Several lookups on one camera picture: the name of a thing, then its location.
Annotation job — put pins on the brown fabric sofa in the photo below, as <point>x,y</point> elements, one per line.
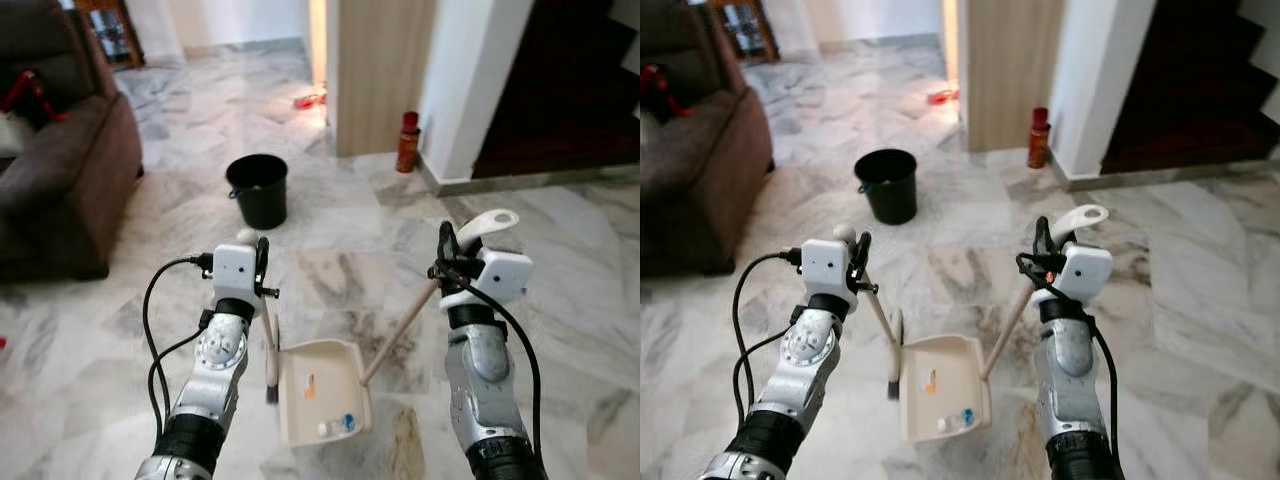
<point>60,180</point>
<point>700,180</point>

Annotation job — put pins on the light wood panel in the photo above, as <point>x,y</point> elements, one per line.
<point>1010,75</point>
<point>380,80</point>

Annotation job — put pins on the red spray can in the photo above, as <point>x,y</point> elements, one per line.
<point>408,145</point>
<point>1039,140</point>

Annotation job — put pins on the black plastic bucket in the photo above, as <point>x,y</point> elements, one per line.
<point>260,200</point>
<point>890,195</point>

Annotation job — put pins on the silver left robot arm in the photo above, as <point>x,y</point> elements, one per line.
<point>810,345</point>
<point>220,350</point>

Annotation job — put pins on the small white blue bottle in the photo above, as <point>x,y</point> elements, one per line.
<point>338,425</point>
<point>958,421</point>

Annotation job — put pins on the beige dustpan white grip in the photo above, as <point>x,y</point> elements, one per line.
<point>320,365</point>
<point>945,360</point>

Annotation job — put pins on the small red floor object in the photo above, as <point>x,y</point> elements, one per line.
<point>310,100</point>
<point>942,96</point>

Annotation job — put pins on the dark wooden staircase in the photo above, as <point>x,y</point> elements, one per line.
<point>560,100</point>
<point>1190,95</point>

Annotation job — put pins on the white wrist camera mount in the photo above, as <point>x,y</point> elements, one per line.
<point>1085,270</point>
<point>233,268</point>
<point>825,265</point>
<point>505,275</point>

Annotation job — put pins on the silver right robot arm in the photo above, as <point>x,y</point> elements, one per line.
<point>1070,370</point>
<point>485,370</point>

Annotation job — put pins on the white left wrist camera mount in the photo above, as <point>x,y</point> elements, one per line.
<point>825,265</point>
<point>233,268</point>

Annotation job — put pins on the dark wooden glass cabinet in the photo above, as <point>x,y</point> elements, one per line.
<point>745,30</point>
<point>105,35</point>

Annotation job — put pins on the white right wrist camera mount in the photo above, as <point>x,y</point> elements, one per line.
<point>1085,270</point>
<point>505,275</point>

